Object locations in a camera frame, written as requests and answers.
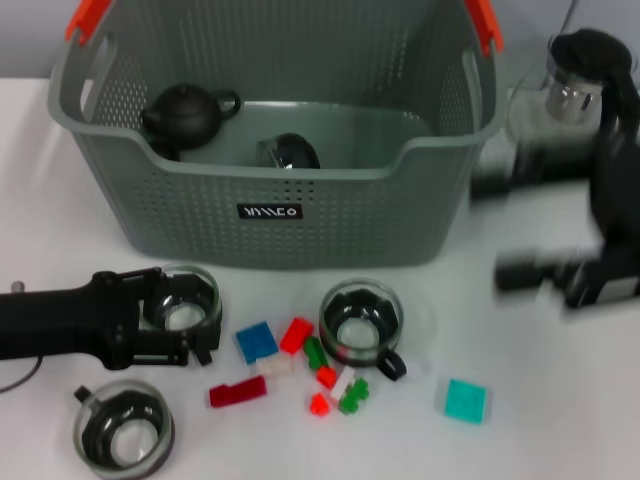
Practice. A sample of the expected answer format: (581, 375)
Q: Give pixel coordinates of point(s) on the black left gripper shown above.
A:
(65, 325)

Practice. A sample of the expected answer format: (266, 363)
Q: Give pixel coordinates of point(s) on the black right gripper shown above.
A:
(617, 225)

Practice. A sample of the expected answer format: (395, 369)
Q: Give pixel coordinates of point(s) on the glass teacup black base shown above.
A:
(182, 315)
(130, 442)
(295, 152)
(357, 335)

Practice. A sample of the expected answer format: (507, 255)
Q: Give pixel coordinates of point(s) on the dark red long brick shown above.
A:
(237, 392)

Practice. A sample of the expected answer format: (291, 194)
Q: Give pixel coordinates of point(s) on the grey perforated storage bin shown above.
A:
(350, 225)

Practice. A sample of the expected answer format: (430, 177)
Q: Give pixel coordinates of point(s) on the blue building brick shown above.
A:
(256, 342)

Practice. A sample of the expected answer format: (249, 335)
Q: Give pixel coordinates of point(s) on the white square building brick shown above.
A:
(276, 366)

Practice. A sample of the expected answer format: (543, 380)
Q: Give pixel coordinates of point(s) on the bright red building brick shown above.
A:
(296, 336)

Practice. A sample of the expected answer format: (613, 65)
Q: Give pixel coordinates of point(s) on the dark green building brick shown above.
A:
(315, 354)

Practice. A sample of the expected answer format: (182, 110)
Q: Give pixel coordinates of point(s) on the small red building brick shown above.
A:
(327, 377)
(320, 404)

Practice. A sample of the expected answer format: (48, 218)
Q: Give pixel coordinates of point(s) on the glass teapot black lid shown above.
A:
(590, 50)

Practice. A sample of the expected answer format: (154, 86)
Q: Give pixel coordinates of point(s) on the teal flat plate brick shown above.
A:
(465, 401)

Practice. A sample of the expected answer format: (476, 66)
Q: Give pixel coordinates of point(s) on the white long building brick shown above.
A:
(345, 380)

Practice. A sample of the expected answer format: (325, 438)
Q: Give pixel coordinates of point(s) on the black clay teapot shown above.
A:
(187, 117)

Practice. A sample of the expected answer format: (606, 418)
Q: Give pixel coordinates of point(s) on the green car-shaped brick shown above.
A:
(354, 396)

